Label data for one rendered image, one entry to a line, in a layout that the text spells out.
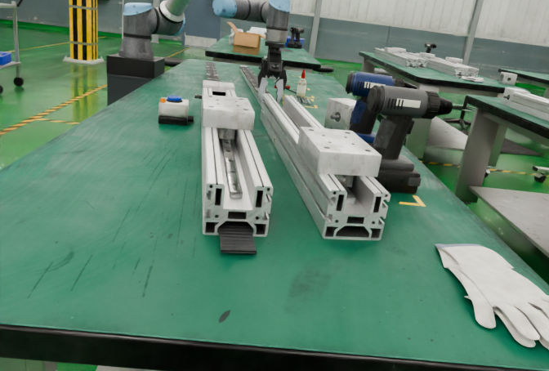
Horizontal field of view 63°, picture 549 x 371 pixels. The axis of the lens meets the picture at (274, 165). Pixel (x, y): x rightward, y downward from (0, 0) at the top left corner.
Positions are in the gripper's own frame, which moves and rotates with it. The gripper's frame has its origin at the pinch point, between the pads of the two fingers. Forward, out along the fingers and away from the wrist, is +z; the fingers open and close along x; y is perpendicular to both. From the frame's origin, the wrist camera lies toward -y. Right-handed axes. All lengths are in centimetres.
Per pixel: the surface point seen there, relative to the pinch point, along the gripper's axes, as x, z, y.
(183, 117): 29.3, 0.9, -31.6
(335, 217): 3, 0, -96
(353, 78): -12, -17, -50
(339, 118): -18.4, -0.8, -25.1
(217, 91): 19.5, -4.5, -15.7
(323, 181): 5, -5, -91
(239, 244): 19, 3, -100
